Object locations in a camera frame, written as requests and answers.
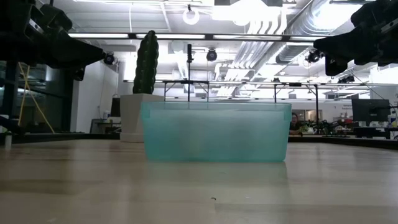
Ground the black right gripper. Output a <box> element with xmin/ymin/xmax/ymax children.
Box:
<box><xmin>313</xmin><ymin>12</ymin><xmax>398</xmax><ymax>77</ymax></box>

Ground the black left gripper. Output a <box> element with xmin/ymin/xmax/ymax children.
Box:
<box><xmin>0</xmin><ymin>21</ymin><xmax>106</xmax><ymax>82</ymax></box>

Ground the teal translucent plastic basket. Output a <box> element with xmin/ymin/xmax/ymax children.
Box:
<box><xmin>140</xmin><ymin>101</ymin><xmax>292</xmax><ymax>162</ymax></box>

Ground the fluorescent ceiling light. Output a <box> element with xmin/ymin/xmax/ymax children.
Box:
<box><xmin>68</xmin><ymin>32</ymin><xmax>130</xmax><ymax>40</ymax></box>

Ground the dark glass partition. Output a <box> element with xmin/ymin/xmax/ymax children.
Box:
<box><xmin>0</xmin><ymin>58</ymin><xmax>77</xmax><ymax>135</ymax></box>

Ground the small dark monitor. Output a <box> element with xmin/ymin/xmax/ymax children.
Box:
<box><xmin>110</xmin><ymin>97</ymin><xmax>121</xmax><ymax>118</ymax></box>

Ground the large black computer monitor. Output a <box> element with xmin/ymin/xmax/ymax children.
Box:
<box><xmin>351</xmin><ymin>98</ymin><xmax>391</xmax><ymax>123</ymax></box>

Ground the tall green cactus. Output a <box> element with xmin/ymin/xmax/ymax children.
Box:
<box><xmin>132</xmin><ymin>30</ymin><xmax>160</xmax><ymax>95</ymax></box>

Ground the white square plant pot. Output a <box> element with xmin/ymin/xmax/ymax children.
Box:
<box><xmin>119</xmin><ymin>93</ymin><xmax>165</xmax><ymax>143</ymax></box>

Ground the person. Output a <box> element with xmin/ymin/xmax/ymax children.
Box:
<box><xmin>289</xmin><ymin>112</ymin><xmax>307</xmax><ymax>135</ymax></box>

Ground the black vertical pole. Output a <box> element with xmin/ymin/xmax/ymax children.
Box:
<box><xmin>186</xmin><ymin>43</ymin><xmax>194</xmax><ymax>102</ymax></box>

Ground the black hanging camera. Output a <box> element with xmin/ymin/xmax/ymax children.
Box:
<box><xmin>305</xmin><ymin>49</ymin><xmax>324</xmax><ymax>64</ymax></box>

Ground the silver ceiling duct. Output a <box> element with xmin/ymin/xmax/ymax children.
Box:
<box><xmin>275</xmin><ymin>0</ymin><xmax>335</xmax><ymax>65</ymax></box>

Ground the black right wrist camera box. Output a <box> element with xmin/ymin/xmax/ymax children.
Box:
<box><xmin>350</xmin><ymin>2</ymin><xmax>379</xmax><ymax>29</ymax></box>

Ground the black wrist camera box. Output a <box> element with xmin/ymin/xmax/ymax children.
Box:
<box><xmin>350</xmin><ymin>2</ymin><xmax>379</xmax><ymax>29</ymax></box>
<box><xmin>39</xmin><ymin>3</ymin><xmax>74</xmax><ymax>32</ymax></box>

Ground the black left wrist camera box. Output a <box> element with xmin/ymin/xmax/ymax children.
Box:
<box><xmin>39</xmin><ymin>3</ymin><xmax>74</xmax><ymax>32</ymax></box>

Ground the yellow cord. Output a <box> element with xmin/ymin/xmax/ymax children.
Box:
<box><xmin>17</xmin><ymin>62</ymin><xmax>31</xmax><ymax>127</ymax></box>
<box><xmin>18</xmin><ymin>63</ymin><xmax>56</xmax><ymax>134</ymax></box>

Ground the white ring light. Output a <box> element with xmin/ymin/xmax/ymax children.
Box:
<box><xmin>182</xmin><ymin>7</ymin><xmax>200</xmax><ymax>26</ymax></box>

